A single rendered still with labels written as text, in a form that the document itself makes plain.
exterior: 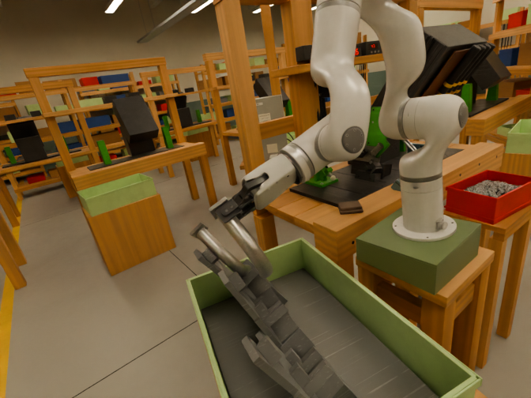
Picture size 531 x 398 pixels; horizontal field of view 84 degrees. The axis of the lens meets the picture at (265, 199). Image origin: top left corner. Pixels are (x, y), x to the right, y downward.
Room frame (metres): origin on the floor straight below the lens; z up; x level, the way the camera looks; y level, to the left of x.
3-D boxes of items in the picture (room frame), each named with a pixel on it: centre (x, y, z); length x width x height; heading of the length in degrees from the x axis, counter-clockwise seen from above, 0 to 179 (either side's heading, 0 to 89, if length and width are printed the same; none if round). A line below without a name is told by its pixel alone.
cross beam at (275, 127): (2.02, -0.54, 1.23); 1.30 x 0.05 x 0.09; 120
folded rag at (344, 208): (1.19, -0.37, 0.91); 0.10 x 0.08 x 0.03; 81
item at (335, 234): (1.46, -0.87, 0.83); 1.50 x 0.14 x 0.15; 120
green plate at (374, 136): (1.61, -0.69, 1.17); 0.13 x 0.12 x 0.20; 120
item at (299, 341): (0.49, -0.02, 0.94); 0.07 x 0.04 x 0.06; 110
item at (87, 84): (7.05, 3.97, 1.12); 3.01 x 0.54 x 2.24; 125
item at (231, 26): (1.96, -0.58, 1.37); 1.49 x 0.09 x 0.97; 120
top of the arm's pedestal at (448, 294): (0.86, -0.51, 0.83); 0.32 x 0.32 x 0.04; 32
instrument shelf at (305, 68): (1.92, -0.60, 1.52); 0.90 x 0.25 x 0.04; 120
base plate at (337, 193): (1.70, -0.73, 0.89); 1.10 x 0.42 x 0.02; 120
